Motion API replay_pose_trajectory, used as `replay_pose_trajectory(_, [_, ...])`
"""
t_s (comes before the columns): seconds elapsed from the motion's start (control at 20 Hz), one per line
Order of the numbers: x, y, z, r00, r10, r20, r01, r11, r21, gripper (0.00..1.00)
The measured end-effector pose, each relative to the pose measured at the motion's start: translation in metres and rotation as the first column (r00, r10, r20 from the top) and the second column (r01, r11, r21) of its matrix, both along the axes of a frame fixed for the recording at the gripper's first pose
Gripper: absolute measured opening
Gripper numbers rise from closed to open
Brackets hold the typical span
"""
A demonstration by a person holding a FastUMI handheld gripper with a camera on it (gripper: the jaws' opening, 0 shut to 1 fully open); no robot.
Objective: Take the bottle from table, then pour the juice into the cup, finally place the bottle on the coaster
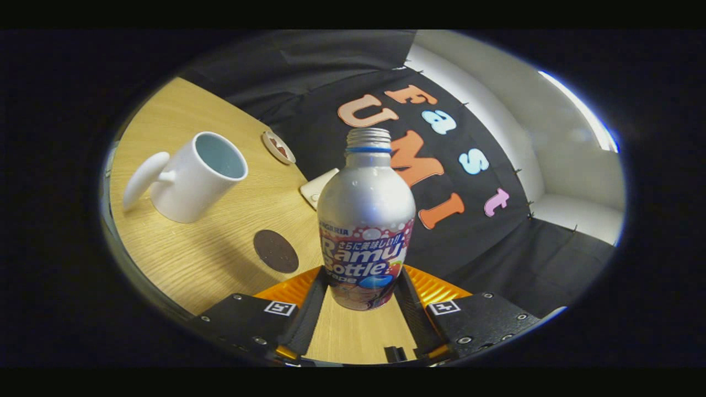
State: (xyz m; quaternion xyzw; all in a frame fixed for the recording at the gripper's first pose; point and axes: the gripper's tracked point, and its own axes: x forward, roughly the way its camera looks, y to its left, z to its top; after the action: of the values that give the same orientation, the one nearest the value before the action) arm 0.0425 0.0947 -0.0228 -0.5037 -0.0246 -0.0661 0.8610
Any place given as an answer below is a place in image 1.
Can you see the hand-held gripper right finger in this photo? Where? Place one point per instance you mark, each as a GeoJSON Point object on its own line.
{"type": "Point", "coordinates": [413, 320]}

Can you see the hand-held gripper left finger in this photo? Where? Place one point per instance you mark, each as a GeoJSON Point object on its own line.
{"type": "Point", "coordinates": [309, 320]}

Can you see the dark brown round coaster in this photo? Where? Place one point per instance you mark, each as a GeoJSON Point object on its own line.
{"type": "Point", "coordinates": [276, 251]}

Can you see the silver juice bottle printed label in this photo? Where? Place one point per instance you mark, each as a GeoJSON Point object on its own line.
{"type": "Point", "coordinates": [364, 204]}

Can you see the white ceramic cup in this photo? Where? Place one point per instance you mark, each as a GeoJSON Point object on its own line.
{"type": "Point", "coordinates": [182, 193]}

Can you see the black backdrop cloth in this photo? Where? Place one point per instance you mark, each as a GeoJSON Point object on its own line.
{"type": "Point", "coordinates": [485, 259]}

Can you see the white toaster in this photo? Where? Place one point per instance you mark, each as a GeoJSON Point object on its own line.
{"type": "Point", "coordinates": [315, 190]}

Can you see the wooden table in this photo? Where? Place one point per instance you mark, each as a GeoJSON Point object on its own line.
{"type": "Point", "coordinates": [193, 259]}

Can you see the small round white plate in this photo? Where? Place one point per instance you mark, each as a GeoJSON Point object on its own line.
{"type": "Point", "coordinates": [267, 141]}

